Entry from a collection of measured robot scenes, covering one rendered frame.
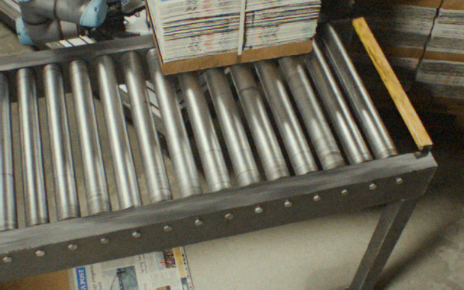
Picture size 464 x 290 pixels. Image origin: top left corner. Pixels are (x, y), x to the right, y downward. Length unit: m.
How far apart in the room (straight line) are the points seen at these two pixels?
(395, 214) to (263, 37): 0.54
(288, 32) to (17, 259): 0.80
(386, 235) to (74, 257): 0.79
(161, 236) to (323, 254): 0.96
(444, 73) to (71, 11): 1.39
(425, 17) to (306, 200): 1.00
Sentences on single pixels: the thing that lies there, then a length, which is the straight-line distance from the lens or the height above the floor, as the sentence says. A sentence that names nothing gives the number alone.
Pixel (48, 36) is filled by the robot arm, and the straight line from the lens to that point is 1.68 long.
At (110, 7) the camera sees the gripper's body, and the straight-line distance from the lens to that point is 1.68.
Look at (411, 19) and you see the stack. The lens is 2.19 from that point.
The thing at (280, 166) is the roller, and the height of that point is 0.80.
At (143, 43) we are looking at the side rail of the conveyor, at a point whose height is 0.80.
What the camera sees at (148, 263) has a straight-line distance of 2.15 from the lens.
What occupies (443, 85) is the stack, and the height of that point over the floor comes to 0.25.
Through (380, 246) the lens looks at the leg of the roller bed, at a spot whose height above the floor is 0.45.
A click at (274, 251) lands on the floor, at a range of 2.19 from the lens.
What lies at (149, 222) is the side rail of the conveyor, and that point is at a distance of 1.31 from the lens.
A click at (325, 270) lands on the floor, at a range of 2.18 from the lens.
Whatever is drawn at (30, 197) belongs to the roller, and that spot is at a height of 0.80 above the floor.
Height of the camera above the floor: 1.93
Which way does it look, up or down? 52 degrees down
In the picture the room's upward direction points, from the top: 4 degrees clockwise
